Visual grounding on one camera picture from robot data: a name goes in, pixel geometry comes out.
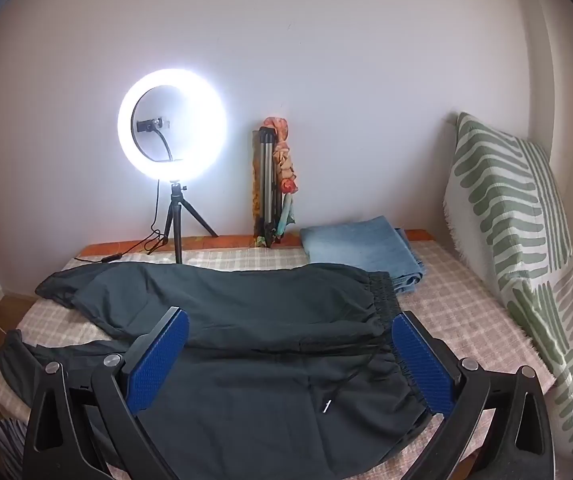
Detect folded tripod with colourful cloth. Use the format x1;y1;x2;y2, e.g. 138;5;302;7
262;116;300;239

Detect black ring light cable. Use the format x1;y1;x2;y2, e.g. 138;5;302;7
74;183;168;263

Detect black phone holder clamp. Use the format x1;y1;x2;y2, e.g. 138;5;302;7
136;116;173;161

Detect folded blue denim cloth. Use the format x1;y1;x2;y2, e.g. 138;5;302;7
299;216;427;295

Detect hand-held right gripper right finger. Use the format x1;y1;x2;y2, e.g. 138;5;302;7
390;310;554;480

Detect dark grey pants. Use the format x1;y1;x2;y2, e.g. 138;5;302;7
0;262;434;480

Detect folded silver tripod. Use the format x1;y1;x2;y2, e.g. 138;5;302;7
255;128;285;249

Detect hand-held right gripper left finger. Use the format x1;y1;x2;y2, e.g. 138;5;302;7
20;306;190;480

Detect black ring light tripod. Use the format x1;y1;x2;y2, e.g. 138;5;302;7
162;183;220;265

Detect white ring light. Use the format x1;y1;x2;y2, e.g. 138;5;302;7
118;66;228;184

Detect green striped pillow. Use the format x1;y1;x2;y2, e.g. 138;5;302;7
443;111;573;311
519;255;573;466

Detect plaid bed sheet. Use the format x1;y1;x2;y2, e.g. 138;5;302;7
0;240;557;480

